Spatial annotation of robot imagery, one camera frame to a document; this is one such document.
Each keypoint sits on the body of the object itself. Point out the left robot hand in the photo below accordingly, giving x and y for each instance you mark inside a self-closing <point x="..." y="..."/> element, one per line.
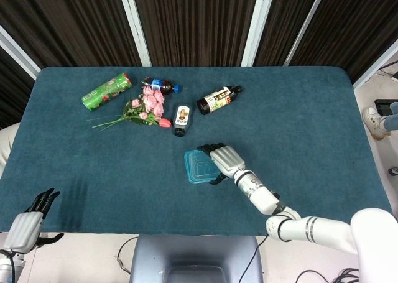
<point x="23" y="233"/>

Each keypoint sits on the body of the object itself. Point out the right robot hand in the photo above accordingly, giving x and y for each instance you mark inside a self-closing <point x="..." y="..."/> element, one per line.
<point x="227" y="160"/>

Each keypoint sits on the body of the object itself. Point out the blue plastic lid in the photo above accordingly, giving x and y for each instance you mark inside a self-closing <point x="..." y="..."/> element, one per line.
<point x="197" y="168"/>

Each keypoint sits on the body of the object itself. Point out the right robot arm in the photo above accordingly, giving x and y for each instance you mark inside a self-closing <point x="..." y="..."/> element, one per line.
<point x="264" y="199"/>

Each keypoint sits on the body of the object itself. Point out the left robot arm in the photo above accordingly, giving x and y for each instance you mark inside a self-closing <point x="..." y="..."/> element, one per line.
<point x="7" y="266"/>

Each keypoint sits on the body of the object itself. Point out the brown bottle white label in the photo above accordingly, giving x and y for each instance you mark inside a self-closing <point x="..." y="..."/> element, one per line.
<point x="216" y="100"/>

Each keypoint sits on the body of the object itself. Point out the dark squeeze sauce bottle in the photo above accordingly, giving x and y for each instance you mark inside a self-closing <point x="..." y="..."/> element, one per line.
<point x="182" y="118"/>

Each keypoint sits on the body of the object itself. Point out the pink flower bouquet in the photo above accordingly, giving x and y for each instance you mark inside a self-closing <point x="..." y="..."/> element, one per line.
<point x="152" y="104"/>

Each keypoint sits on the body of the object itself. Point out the cola bottle blue cap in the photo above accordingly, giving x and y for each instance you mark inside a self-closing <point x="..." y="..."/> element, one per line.
<point x="164" y="86"/>

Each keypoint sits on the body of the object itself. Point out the grey-blue robot torso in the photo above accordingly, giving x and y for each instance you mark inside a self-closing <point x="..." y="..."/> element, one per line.
<point x="196" y="255"/>

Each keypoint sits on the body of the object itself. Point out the teal tablecloth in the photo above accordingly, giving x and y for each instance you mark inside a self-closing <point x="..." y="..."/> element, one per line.
<point x="124" y="177"/>

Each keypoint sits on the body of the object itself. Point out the green chips can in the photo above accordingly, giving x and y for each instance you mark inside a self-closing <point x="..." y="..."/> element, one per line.
<point x="105" y="91"/>

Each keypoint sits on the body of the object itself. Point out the dark brown corrugated panel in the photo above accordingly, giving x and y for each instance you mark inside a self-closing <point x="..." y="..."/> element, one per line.
<point x="196" y="21"/>
<point x="12" y="87"/>
<point x="286" y="21"/>
<point x="62" y="21"/>
<point x="357" y="15"/>

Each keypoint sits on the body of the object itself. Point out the white sneaker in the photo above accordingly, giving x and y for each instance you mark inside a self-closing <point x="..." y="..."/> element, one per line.
<point x="374" y="122"/>

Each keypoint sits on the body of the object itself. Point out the black floor device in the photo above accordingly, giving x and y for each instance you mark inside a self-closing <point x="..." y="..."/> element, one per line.
<point x="384" y="107"/>

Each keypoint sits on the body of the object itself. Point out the grey floor object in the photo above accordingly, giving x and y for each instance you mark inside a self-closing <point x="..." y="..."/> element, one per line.
<point x="394" y="171"/>

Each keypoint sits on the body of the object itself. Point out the person leg in jeans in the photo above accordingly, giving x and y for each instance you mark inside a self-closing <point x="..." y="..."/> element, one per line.
<point x="392" y="119"/>

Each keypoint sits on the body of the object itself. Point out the white partition post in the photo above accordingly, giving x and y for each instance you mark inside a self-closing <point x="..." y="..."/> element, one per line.
<point x="134" y="25"/>
<point x="306" y="25"/>
<point x="255" y="25"/>
<point x="18" y="54"/>
<point x="376" y="65"/>

